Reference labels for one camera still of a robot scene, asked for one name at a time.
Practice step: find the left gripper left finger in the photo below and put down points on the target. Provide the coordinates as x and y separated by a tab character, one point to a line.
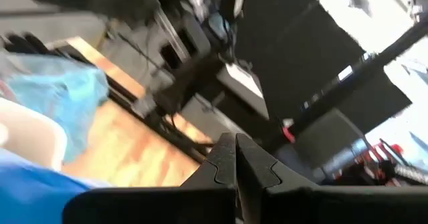
217	164

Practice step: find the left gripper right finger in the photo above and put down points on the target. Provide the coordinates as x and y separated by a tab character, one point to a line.
261	167

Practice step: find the light blue trash bag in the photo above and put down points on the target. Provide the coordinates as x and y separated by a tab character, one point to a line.
60	90

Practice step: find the white plastic trash bin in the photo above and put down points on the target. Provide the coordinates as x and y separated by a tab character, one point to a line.
30	133

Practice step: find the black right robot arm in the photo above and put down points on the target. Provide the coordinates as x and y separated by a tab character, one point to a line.
187	83

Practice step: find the blue trash bag roll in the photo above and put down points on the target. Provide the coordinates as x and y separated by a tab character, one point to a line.
30	194

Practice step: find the black metal table frame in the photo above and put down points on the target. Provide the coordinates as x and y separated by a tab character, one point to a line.
140	107

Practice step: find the black partition wall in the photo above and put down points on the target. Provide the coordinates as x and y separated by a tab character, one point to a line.
301	57

